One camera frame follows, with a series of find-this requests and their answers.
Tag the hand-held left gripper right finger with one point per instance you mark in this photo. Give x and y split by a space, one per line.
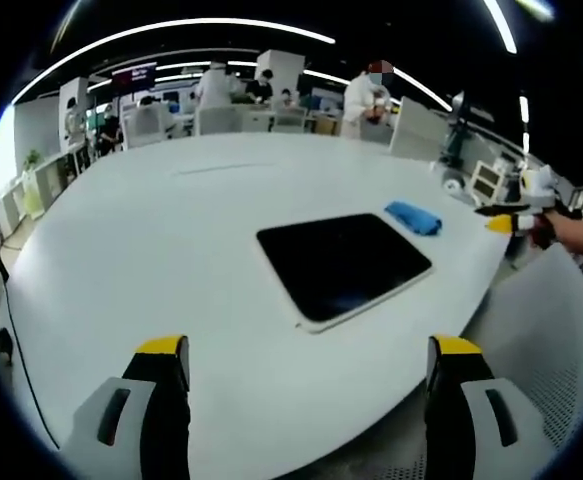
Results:
491 425

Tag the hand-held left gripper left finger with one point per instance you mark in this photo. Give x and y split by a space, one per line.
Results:
121 425

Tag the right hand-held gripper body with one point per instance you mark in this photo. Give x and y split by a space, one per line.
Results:
538 187

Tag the blue cleaning cloth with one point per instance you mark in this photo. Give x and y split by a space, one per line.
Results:
413 216

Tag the black tablet with white edge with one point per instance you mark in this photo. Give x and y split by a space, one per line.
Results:
343 267

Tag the small white cabinet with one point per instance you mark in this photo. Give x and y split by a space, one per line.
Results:
486 180

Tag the dark standing machine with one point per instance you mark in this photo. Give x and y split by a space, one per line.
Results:
455 135

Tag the white mesh chair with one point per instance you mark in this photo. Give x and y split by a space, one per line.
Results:
546 345

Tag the white partition panel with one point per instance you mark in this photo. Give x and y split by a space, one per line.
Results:
418 130

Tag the short ceiling light strip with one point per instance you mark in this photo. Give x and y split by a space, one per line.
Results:
501 22

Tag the low white shelf unit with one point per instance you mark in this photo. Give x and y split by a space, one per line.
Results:
53 182

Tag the white square pillar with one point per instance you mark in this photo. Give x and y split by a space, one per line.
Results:
281 75
73 95

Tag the green potted plant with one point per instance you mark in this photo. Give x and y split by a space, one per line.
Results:
33 159

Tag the long ceiling light strip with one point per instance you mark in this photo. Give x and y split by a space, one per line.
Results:
171 25

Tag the dark wall screen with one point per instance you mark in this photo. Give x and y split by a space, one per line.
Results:
133 77

